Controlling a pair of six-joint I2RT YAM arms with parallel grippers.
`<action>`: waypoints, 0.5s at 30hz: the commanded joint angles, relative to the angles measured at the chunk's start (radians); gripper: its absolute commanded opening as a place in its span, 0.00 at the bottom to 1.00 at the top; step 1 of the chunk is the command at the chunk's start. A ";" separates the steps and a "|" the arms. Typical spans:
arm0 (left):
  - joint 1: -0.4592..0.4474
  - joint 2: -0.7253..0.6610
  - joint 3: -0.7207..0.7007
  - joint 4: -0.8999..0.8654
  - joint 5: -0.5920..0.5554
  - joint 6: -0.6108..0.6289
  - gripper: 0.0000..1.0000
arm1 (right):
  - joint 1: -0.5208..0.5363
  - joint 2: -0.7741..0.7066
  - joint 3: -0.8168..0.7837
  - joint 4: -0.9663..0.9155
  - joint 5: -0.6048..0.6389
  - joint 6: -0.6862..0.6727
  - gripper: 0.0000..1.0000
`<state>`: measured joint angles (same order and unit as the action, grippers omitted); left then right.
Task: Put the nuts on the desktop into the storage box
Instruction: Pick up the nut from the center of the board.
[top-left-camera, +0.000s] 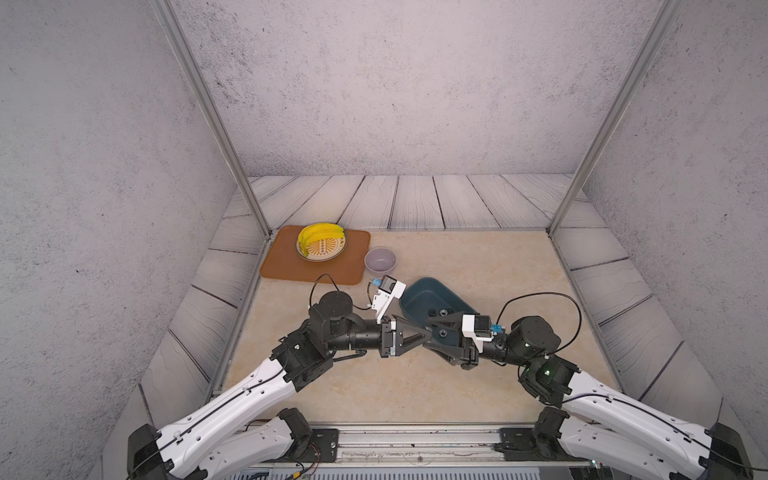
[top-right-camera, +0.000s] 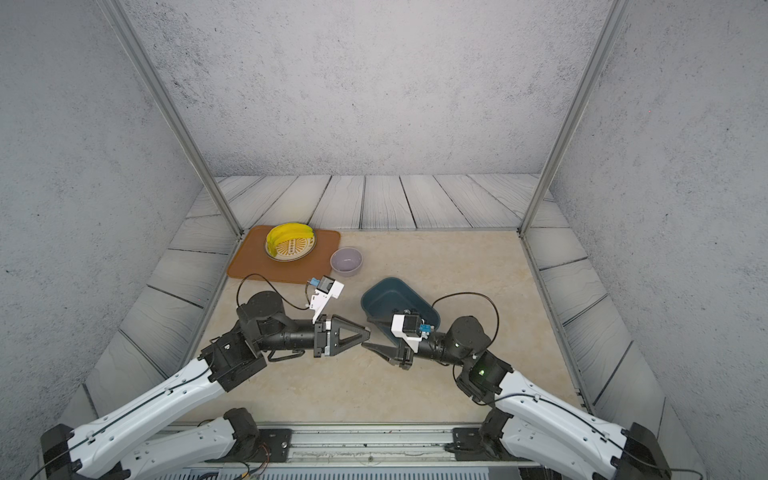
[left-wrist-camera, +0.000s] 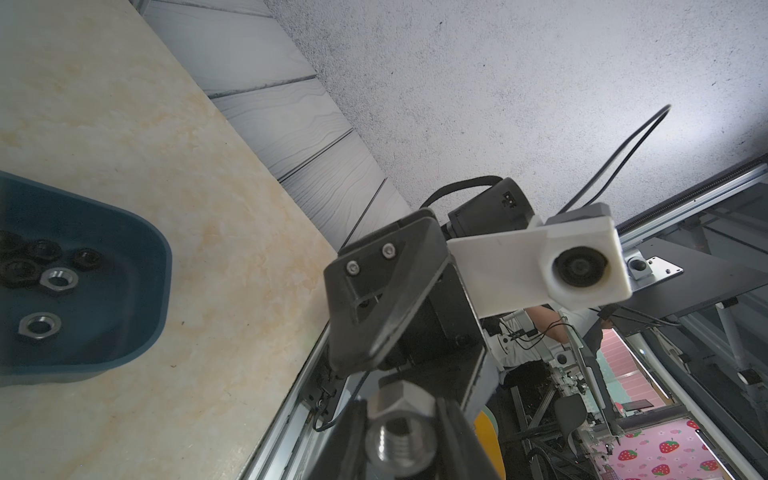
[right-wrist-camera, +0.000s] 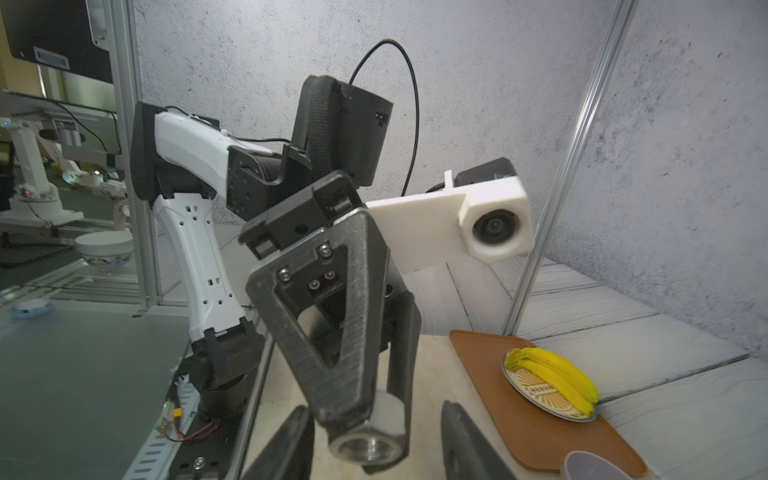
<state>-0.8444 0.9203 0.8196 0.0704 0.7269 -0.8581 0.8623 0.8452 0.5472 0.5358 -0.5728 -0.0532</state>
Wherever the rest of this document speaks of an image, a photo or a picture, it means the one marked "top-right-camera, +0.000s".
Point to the brown rectangular mat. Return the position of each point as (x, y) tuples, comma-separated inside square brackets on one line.
[(295, 261)]

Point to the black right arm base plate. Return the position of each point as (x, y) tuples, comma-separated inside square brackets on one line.
[(471, 444)]

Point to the lilac plastic bowl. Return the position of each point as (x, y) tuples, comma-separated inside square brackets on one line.
[(346, 261)]

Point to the teal plastic storage box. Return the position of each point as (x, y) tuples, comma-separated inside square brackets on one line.
[(392, 295)]

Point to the yellow banana bunch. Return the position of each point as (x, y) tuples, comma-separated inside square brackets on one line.
[(289, 230)]

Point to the patterned round plate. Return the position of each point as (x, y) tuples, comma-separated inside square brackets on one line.
[(290, 249)]

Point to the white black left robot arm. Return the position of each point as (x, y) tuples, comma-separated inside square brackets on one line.
[(124, 444)]

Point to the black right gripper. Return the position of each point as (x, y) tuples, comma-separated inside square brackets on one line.
[(403, 358)]

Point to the aluminium frame post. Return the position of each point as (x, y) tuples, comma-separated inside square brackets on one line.
[(132, 45), (595, 65)]

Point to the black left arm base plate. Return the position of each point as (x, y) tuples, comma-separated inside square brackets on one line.
[(271, 445)]

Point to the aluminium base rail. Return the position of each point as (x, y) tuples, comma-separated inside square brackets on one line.
[(362, 451)]

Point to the left aluminium frame post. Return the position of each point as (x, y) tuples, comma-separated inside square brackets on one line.
[(132, 45)]

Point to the right aluminium frame post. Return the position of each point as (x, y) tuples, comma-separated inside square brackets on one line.
[(595, 65)]

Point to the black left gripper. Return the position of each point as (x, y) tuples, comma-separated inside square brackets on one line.
[(337, 346)]

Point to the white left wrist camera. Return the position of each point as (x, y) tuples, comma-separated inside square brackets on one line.
[(325, 289)]

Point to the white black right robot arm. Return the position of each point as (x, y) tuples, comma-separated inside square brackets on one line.
[(524, 420)]

